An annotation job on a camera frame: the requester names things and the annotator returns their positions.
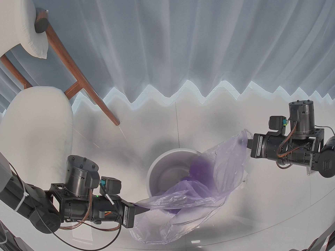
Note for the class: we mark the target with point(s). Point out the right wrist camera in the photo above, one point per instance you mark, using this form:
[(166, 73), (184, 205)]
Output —
[(276, 123)]

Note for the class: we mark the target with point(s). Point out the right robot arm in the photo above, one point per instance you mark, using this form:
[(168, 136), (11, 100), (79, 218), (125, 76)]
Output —
[(301, 119)]

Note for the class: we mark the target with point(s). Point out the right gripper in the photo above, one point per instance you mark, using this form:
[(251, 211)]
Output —
[(272, 148)]

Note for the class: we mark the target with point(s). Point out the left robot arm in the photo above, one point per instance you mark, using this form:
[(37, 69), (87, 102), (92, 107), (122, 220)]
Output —
[(31, 200)]

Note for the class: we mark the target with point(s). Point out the white trash bin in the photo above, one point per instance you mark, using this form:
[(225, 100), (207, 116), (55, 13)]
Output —
[(167, 171)]

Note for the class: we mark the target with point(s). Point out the purple plastic bag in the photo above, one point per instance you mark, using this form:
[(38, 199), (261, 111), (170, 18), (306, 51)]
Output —
[(227, 161)]

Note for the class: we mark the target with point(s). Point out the white cushioned wooden chair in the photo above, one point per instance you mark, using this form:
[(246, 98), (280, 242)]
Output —
[(39, 127)]

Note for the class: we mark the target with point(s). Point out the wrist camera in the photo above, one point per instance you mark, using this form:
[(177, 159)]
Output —
[(112, 186), (276, 123)]

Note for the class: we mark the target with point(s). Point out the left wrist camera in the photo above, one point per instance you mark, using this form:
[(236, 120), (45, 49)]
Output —
[(112, 186)]

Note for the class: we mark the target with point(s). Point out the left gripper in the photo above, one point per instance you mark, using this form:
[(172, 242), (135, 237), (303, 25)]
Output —
[(104, 210)]

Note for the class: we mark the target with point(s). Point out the blue-green curtain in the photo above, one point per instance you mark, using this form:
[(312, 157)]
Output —
[(183, 35)]

